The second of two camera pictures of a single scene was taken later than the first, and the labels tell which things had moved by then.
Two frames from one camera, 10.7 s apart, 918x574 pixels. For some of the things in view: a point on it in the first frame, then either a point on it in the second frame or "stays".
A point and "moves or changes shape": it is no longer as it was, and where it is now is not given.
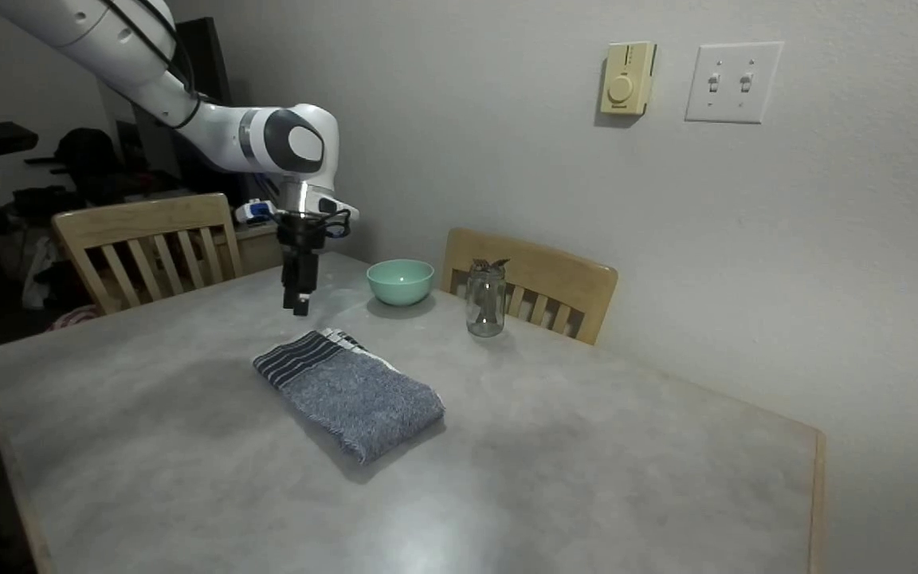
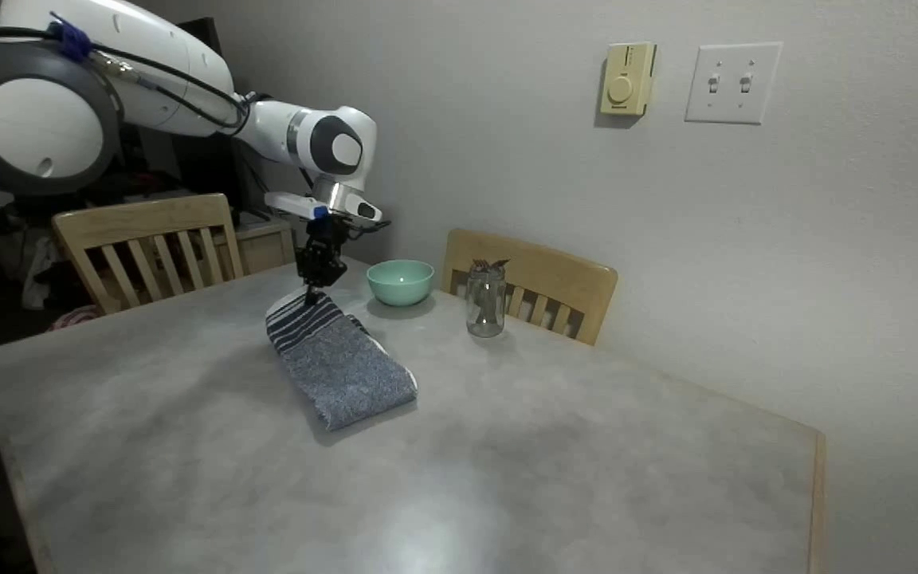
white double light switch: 734,81 stays
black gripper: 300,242 -> 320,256
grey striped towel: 364,399 moves or changes shape
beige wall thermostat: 626,77 stays
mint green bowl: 400,283 stays
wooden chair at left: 145,250 stays
